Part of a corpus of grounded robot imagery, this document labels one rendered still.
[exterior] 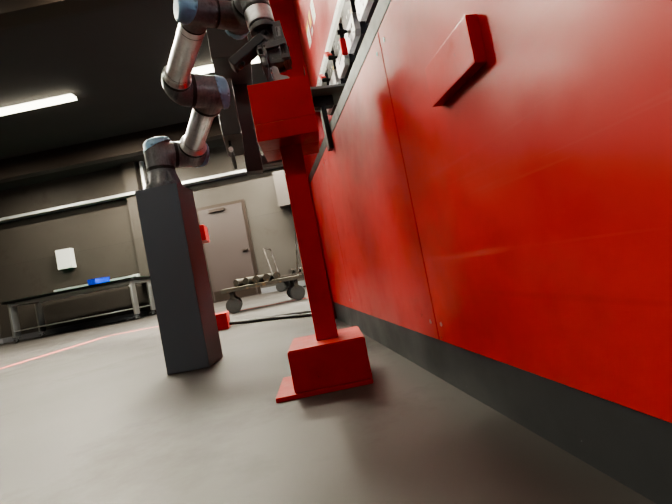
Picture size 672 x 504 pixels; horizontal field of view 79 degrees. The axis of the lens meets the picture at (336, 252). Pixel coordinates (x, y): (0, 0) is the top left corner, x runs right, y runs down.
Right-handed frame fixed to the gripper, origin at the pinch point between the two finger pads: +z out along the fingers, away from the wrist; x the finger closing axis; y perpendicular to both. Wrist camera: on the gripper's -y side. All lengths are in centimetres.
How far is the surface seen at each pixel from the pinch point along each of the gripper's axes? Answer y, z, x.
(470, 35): 29, 22, -54
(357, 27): 35, -31, 32
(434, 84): 27, 23, -42
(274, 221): -74, -82, 813
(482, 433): 18, 80, -43
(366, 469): -2, 78, -46
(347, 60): 33, -30, 52
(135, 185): -351, -244, 816
